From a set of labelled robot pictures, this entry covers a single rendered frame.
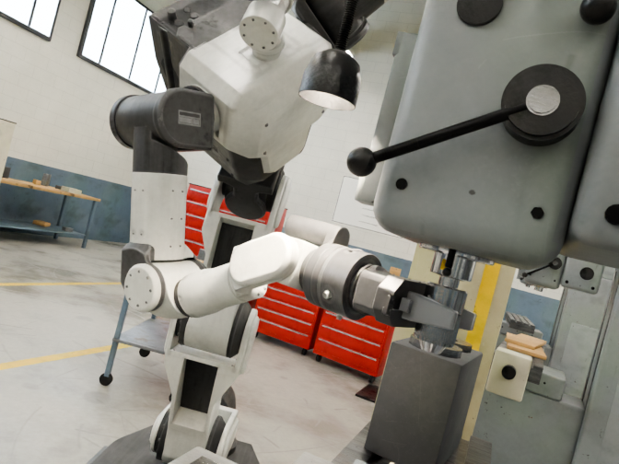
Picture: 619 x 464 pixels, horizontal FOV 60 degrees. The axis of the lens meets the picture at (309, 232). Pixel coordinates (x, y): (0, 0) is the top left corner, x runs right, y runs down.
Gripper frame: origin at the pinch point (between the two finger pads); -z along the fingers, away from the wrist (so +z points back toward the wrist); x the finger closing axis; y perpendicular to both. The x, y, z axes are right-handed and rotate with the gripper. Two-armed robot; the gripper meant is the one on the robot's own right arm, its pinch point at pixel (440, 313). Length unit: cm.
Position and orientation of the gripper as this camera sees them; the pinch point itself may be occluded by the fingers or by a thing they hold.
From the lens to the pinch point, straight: 63.7
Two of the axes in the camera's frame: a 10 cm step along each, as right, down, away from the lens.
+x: 6.2, 1.6, 7.7
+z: -7.4, -2.1, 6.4
